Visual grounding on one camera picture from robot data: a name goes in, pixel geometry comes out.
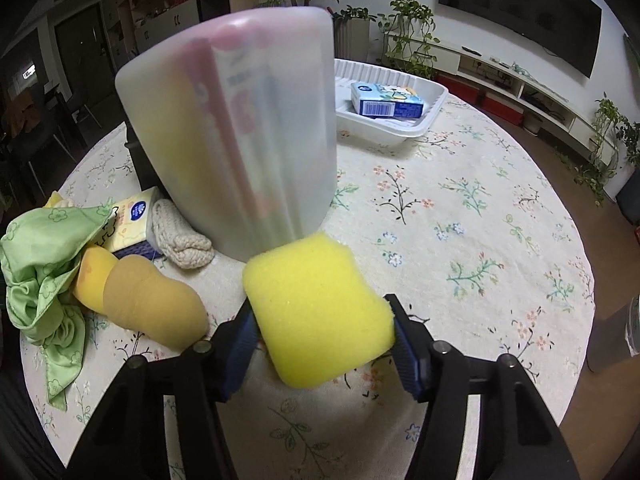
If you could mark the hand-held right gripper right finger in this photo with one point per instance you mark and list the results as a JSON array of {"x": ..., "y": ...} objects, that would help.
[{"x": 407, "y": 360}]

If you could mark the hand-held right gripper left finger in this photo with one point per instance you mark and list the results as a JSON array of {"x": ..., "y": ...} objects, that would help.
[{"x": 240, "y": 355}]

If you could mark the bright yellow sponge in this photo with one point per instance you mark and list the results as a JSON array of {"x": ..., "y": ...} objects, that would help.
[{"x": 315, "y": 305}]

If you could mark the orange gourd-shaped sponge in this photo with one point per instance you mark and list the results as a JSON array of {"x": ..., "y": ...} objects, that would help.
[{"x": 150, "y": 300}]

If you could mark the orange-yellow sponge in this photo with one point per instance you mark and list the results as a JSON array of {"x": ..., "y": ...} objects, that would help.
[{"x": 92, "y": 275}]

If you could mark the yellow tissue packet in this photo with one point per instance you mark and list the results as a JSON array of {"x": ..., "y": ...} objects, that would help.
[{"x": 132, "y": 220}]

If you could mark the green floral cloth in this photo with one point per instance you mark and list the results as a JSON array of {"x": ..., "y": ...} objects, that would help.
[{"x": 45, "y": 255}]

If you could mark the white plastic tray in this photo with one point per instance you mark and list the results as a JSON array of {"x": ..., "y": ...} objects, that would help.
[{"x": 395, "y": 127}]

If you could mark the beige knitted cloth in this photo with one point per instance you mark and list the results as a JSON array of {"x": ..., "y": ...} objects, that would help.
[{"x": 182, "y": 245}]

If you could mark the floral tablecloth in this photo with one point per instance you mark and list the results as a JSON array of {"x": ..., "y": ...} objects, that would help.
[{"x": 450, "y": 220}]

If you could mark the translucent white plastic container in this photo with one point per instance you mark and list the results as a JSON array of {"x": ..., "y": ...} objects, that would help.
[{"x": 225, "y": 125}]

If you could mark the pale yellow cloth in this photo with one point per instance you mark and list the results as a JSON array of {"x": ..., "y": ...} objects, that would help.
[{"x": 56, "y": 200}]

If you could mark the blue tissue packet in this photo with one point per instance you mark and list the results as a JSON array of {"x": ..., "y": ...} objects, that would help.
[{"x": 385, "y": 102}]

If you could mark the small white pot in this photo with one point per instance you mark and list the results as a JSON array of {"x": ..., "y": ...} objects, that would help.
[{"x": 534, "y": 124}]

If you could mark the red storage box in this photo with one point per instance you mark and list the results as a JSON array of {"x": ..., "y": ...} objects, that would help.
[
  {"x": 502, "y": 109},
  {"x": 457, "y": 89}
]

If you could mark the dark dining chair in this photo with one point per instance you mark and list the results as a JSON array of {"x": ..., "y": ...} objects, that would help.
[{"x": 75, "y": 115}]

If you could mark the white television cabinet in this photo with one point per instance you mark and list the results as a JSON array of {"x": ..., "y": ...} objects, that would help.
[{"x": 545, "y": 90}]

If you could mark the pothos in white pot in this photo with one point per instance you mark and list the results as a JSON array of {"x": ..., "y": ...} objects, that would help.
[{"x": 607, "y": 125}]

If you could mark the small plant in ribbed planter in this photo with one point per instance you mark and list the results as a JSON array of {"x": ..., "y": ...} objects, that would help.
[{"x": 352, "y": 37}]

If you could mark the trailing pothos plant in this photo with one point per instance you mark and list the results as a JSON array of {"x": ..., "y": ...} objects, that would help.
[{"x": 407, "y": 25}]

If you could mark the wall shelving unit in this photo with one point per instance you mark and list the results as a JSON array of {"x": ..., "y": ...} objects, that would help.
[{"x": 160, "y": 10}]

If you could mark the wall television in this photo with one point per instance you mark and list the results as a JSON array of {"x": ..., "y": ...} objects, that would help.
[{"x": 520, "y": 5}]

